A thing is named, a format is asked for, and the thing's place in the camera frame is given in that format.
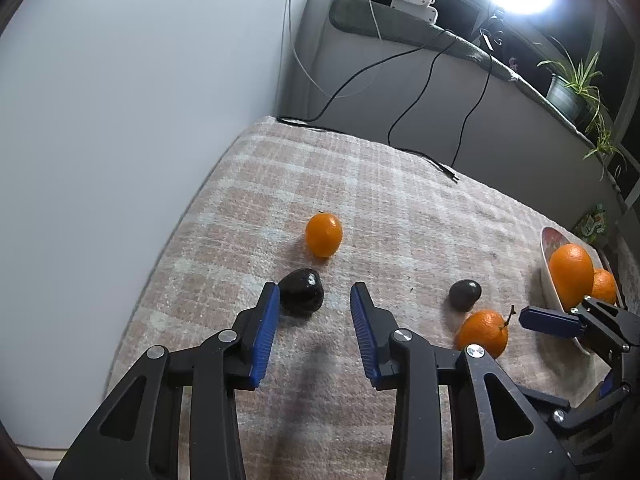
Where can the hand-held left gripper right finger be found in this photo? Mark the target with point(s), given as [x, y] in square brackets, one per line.
[365, 335]

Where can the green printed packet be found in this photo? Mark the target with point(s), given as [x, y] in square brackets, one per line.
[591, 225]

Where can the potted spider plant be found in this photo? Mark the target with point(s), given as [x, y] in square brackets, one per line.
[565, 95]

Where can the small purple flower plant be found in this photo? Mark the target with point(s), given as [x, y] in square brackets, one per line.
[513, 62]

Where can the tangerine with stem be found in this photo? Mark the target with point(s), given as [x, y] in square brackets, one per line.
[482, 330]

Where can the plaid beige blanket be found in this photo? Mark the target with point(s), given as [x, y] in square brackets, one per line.
[400, 210]

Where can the white floral plate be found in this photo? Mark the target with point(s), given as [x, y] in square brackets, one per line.
[552, 301]

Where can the grey windowsill cloth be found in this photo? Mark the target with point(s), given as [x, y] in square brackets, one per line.
[360, 15]

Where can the medium orange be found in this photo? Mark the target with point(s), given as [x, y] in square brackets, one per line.
[604, 286]

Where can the dark plum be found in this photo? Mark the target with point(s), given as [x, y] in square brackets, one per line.
[465, 294]
[301, 297]

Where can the small orange kumquat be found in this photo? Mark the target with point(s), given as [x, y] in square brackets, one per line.
[324, 235]

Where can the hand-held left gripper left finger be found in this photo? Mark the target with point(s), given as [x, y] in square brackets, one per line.
[265, 335]

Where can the large orange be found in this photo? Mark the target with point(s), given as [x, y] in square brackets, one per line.
[570, 275]

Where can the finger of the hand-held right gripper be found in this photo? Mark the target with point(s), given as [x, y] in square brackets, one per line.
[607, 386]
[547, 321]

